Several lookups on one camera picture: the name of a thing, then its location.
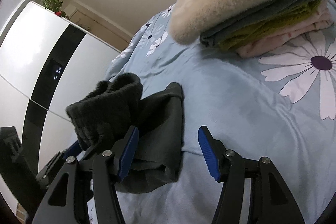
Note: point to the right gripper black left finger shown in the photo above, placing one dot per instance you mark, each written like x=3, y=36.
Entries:
x=94, y=177

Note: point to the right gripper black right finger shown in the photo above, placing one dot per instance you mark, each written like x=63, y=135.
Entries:
x=271, y=201

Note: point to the dark grey sweatpants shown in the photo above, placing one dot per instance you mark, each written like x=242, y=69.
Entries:
x=107, y=113

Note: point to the blue floral duvet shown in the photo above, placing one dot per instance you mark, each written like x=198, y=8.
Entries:
x=280, y=105

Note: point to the white black wardrobe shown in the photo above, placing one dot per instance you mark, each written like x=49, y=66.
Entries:
x=47, y=63

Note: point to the wooden door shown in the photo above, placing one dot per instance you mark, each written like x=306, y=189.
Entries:
x=100, y=26

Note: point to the olive folded garment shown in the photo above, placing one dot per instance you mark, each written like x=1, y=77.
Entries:
x=290, y=16

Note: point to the green potted plant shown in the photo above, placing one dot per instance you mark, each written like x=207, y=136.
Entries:
x=53, y=5

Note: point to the dark grey folded garment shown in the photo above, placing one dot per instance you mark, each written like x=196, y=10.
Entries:
x=210, y=38

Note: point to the pink folded garment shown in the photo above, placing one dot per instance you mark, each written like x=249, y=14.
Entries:
x=319, y=20

